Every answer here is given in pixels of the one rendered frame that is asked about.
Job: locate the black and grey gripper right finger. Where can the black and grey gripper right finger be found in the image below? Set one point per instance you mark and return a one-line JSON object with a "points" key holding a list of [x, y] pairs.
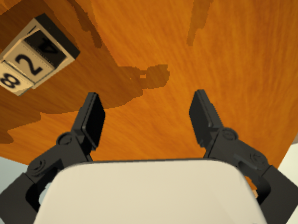
{"points": [[277, 195]]}

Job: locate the beige calendar cube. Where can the beige calendar cube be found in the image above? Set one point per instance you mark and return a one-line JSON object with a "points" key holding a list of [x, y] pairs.
{"points": [[14, 80], [35, 55]]}

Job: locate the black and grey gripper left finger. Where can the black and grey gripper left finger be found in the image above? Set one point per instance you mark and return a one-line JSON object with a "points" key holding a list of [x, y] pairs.
{"points": [[19, 202]]}

